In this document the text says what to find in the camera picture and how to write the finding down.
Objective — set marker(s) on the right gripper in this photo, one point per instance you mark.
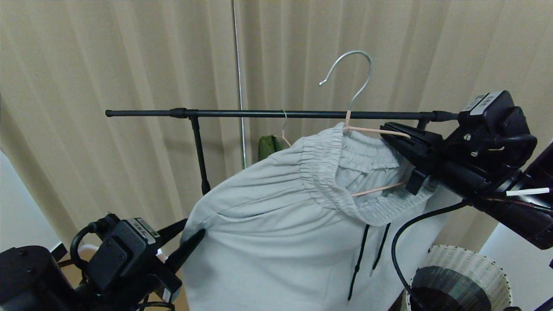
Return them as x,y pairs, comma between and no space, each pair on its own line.
462,175

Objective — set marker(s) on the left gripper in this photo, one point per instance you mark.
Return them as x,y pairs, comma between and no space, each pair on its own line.
142,285

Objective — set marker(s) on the pale grey shorts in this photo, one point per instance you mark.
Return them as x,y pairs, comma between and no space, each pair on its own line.
268,224

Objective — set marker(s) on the green sleeveless top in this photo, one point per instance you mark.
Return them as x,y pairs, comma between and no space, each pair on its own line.
268,146

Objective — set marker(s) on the pink clothes hanger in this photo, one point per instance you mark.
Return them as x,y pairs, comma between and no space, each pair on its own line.
284,129
367,65

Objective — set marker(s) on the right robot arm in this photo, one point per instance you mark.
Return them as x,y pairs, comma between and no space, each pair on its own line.
531,207

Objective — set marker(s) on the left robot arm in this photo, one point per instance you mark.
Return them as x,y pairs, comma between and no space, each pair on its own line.
30,276

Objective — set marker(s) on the white laundry basket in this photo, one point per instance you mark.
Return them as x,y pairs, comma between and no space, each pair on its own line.
466,263

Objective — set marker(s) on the black clothes rack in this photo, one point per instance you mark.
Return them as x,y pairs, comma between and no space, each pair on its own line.
281,114

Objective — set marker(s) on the beige curtain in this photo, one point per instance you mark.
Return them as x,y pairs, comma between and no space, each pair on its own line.
108,65

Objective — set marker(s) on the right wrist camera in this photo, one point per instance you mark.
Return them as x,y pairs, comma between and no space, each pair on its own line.
492,125

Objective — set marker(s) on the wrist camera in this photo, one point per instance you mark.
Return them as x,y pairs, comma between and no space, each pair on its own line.
121,250
492,125

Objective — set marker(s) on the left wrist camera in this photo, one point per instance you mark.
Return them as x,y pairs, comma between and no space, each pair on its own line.
121,250

